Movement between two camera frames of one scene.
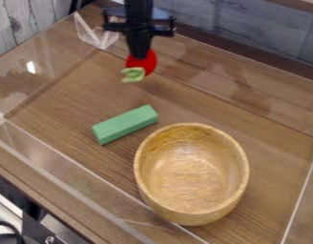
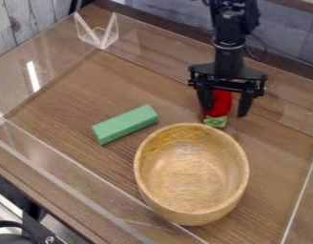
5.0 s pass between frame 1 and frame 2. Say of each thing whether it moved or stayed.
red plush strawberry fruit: moved
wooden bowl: stayed
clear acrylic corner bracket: stayed
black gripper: moved
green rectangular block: stayed
